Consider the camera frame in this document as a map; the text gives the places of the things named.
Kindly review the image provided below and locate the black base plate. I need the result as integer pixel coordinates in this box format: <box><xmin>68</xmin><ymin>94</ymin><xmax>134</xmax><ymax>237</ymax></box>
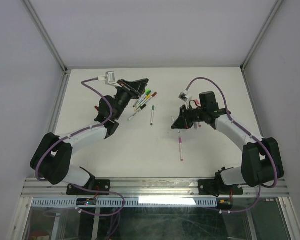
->
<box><xmin>197</xmin><ymin>179</ymin><xmax>244</xmax><ymax>197</ymax></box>
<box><xmin>66</xmin><ymin>179</ymin><xmax>111</xmax><ymax>196</ymax></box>

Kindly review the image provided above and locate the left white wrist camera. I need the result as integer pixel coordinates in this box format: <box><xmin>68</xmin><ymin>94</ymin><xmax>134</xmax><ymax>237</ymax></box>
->
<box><xmin>98</xmin><ymin>71</ymin><xmax>119</xmax><ymax>87</ymax></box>

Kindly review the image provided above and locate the aluminium front rail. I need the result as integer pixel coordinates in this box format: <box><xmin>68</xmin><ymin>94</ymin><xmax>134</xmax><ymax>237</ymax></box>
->
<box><xmin>21</xmin><ymin>177</ymin><xmax>290</xmax><ymax>199</ymax></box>

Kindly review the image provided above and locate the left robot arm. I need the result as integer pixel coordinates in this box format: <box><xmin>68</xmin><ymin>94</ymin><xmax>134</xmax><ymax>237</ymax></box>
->
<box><xmin>30</xmin><ymin>76</ymin><xmax>149</xmax><ymax>195</ymax></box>

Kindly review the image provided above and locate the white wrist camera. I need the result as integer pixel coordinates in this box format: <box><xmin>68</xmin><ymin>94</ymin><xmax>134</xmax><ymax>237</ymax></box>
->
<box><xmin>178</xmin><ymin>89</ymin><xmax>193</xmax><ymax>109</ymax></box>
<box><xmin>98</xmin><ymin>71</ymin><xmax>119</xmax><ymax>87</ymax></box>

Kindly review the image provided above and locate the purple capped marker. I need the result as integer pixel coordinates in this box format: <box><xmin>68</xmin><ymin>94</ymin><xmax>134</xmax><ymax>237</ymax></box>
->
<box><xmin>178</xmin><ymin>137</ymin><xmax>184</xmax><ymax>162</ymax></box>

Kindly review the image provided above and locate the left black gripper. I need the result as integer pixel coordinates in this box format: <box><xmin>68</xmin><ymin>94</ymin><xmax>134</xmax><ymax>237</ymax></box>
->
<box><xmin>113</xmin><ymin>78</ymin><xmax>148</xmax><ymax>120</ymax></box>

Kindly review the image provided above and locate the dark red capped marker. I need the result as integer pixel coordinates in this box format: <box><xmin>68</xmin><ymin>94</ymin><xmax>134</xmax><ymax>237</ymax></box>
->
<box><xmin>141</xmin><ymin>92</ymin><xmax>157</xmax><ymax>106</ymax></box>

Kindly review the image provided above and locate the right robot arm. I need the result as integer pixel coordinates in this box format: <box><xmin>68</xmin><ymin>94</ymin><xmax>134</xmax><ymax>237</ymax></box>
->
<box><xmin>171</xmin><ymin>90</ymin><xmax>284</xmax><ymax>197</ymax></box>

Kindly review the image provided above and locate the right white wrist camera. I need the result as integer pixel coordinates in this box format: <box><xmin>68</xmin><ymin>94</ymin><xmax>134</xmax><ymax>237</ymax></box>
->
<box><xmin>178</xmin><ymin>89</ymin><xmax>193</xmax><ymax>109</ymax></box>

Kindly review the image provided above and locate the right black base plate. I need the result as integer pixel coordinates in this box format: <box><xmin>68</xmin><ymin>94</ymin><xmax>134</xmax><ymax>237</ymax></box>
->
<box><xmin>197</xmin><ymin>179</ymin><xmax>244</xmax><ymax>197</ymax></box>

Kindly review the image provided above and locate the slotted grey cable duct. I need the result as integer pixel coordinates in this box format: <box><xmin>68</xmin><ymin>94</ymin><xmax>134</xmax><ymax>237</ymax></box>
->
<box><xmin>32</xmin><ymin>196</ymin><xmax>218</xmax><ymax>208</ymax></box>

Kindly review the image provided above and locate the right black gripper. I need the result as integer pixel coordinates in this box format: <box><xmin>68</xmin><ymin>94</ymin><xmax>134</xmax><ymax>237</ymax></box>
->
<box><xmin>171</xmin><ymin>103</ymin><xmax>206</xmax><ymax>130</ymax></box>

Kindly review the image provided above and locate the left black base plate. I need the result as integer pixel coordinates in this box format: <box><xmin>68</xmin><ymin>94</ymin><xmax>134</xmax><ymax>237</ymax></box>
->
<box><xmin>66</xmin><ymin>179</ymin><xmax>111</xmax><ymax>196</ymax></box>

